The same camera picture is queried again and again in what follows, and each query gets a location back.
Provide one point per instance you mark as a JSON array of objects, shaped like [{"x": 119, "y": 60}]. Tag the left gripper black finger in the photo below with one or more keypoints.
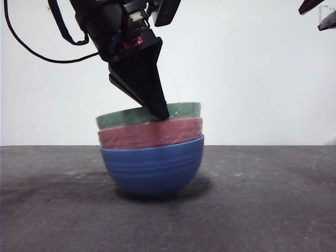
[
  {"x": 123, "y": 82},
  {"x": 147, "y": 76}
]

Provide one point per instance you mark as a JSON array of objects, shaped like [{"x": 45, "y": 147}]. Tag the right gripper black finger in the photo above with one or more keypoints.
[
  {"x": 308, "y": 6},
  {"x": 328, "y": 23}
]

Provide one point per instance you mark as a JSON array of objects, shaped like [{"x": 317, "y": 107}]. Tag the green ribbed bowl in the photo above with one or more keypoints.
[{"x": 123, "y": 120}]

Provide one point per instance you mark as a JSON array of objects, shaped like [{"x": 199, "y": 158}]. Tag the red ribbed bowl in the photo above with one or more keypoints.
[{"x": 147, "y": 135}]

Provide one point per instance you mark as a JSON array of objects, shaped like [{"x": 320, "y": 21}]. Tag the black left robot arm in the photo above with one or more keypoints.
[{"x": 101, "y": 22}]

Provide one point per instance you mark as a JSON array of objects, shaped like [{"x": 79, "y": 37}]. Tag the blue ribbed bowl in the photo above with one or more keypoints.
[{"x": 155, "y": 170}]

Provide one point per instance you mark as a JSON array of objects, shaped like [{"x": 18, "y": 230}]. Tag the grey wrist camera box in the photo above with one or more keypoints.
[{"x": 166, "y": 11}]

